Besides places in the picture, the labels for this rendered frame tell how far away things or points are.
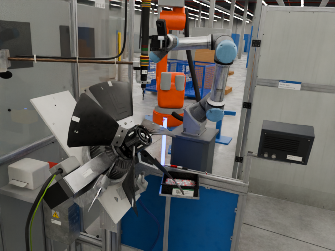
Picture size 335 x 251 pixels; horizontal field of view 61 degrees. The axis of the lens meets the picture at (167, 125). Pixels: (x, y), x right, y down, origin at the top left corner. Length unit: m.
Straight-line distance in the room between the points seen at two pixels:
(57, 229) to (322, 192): 2.66
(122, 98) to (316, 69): 2.09
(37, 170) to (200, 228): 1.09
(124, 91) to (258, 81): 1.86
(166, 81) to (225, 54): 3.51
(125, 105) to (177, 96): 3.86
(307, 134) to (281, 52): 1.54
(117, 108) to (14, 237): 1.04
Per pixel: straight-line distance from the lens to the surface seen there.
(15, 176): 1.72
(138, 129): 1.33
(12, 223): 1.96
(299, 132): 1.63
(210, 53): 9.34
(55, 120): 1.43
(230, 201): 1.87
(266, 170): 3.32
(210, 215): 1.96
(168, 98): 5.25
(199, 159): 2.04
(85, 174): 1.22
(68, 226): 1.58
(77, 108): 1.17
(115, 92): 1.47
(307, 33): 3.05
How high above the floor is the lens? 1.67
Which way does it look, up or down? 18 degrees down
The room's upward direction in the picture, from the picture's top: 4 degrees clockwise
